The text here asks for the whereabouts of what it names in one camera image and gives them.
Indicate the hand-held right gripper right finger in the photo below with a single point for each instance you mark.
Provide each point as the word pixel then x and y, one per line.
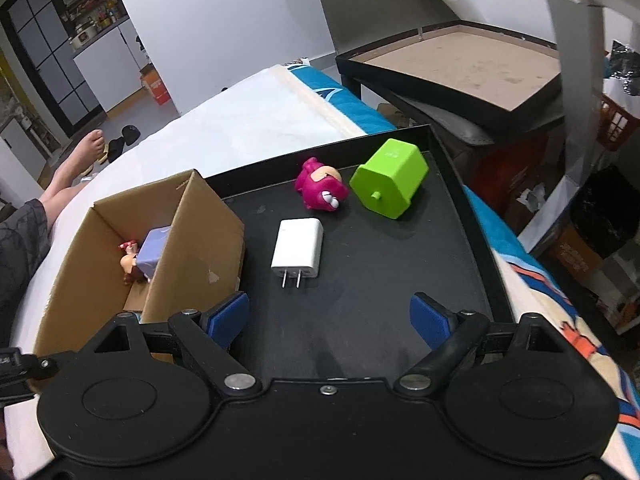
pixel 430 317

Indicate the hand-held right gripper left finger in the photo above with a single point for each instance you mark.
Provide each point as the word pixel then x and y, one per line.
pixel 227 317

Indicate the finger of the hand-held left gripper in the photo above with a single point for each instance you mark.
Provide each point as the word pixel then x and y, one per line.
pixel 45 365

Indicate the black tray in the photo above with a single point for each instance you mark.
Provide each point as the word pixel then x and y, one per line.
pixel 370 280

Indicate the brown cardboard box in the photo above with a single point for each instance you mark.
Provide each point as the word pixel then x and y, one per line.
pixel 200 240

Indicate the purple cube toy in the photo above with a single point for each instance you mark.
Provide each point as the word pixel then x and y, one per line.
pixel 154 252

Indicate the small brown-haired figurine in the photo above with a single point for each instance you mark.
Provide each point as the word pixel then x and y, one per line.
pixel 129 262

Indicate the white charger plug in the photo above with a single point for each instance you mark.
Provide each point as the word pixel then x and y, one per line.
pixel 299 245

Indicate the dark patterned pants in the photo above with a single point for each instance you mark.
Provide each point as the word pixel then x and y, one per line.
pixel 20 255

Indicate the green hexagonal box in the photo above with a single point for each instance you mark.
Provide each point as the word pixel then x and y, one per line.
pixel 392 175

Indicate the orange printed cardboard box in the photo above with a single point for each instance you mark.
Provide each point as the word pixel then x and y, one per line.
pixel 572 255

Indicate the pink bear figurine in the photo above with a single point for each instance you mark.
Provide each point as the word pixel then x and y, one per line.
pixel 320 185

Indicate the red box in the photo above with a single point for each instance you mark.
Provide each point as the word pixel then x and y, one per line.
pixel 505 167

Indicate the person's bare leg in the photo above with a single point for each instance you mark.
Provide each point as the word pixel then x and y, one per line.
pixel 70 175

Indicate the black slipper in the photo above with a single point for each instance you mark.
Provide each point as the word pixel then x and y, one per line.
pixel 116 150
pixel 131 133

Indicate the black bag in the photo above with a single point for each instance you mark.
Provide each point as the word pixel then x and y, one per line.
pixel 607 215

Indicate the orange carton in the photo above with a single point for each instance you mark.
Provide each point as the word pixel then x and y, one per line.
pixel 156 89

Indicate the black square side table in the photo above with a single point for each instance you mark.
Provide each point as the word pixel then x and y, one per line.
pixel 460 67

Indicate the white desk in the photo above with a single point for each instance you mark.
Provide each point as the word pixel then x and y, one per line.
pixel 580 110

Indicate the orange plastic basket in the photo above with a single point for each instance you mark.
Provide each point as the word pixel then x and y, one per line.
pixel 620 127

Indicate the white base cabinet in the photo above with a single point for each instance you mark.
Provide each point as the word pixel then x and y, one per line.
pixel 107 65

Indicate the black framed glass door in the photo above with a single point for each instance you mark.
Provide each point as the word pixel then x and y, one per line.
pixel 45 60

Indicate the grey padded chair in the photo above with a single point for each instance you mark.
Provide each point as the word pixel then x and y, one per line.
pixel 380 15

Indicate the row of kitchen jars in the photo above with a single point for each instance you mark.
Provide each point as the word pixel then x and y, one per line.
pixel 90 17

